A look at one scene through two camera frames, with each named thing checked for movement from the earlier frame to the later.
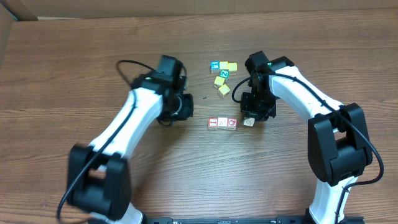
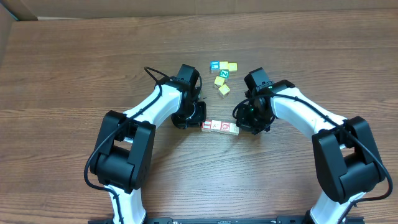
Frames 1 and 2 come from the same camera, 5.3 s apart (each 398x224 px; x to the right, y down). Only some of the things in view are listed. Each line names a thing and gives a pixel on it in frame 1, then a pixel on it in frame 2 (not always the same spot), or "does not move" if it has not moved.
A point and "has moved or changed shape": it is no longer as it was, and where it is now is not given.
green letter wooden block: x=224 y=73 does not move
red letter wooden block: x=212 y=123 → x=206 y=126
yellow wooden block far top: x=232 y=66 does not move
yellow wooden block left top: x=223 y=65 does not move
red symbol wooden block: x=232 y=123 → x=224 y=126
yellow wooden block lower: x=223 y=91 does not move
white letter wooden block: x=249 y=122 has moved or changed shape
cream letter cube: x=222 y=122 → x=216 y=124
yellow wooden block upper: x=219 y=81 does not move
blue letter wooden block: x=214 y=66 does not move
